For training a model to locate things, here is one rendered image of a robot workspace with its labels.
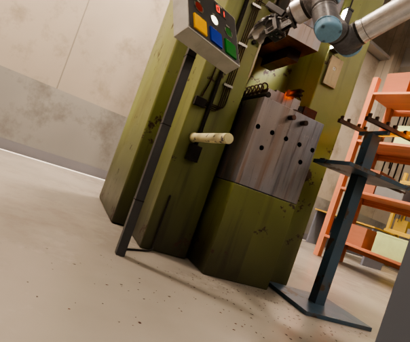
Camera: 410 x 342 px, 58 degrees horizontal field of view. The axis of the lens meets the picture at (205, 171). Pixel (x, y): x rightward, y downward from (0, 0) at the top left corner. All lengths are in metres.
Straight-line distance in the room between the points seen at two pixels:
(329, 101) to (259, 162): 0.68
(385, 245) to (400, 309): 3.68
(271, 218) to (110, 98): 3.66
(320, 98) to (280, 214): 0.75
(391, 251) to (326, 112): 2.74
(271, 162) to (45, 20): 3.80
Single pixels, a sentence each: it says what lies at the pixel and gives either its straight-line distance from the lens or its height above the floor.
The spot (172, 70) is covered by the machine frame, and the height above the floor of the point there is 1.00.
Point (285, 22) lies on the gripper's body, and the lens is 1.58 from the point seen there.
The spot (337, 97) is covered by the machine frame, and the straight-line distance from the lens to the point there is 2.38.
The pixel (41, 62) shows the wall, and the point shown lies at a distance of 5.05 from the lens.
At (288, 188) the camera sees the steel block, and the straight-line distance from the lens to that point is 1.97.
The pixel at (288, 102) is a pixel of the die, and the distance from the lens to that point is 2.02.
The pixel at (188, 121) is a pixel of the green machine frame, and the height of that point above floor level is 0.69.
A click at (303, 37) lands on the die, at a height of 1.30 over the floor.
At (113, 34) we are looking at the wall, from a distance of 5.30.
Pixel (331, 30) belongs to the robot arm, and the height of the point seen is 1.06.
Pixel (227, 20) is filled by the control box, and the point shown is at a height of 1.15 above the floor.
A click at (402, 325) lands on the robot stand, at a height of 0.24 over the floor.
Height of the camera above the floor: 0.42
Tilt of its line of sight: 2 degrees up
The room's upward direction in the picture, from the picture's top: 19 degrees clockwise
